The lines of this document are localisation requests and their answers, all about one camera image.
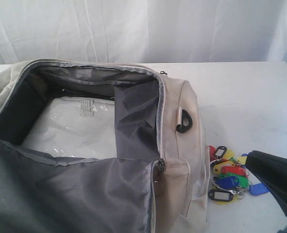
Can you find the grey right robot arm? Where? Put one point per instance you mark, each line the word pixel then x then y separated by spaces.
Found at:
pixel 271 170

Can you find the colourful key tag bunch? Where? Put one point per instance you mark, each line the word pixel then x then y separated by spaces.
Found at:
pixel 230 177

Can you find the cream fabric duffel bag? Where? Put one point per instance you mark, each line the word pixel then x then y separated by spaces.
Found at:
pixel 158 181

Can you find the clear plastic wrapped package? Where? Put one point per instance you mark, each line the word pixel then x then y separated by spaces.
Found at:
pixel 75 127

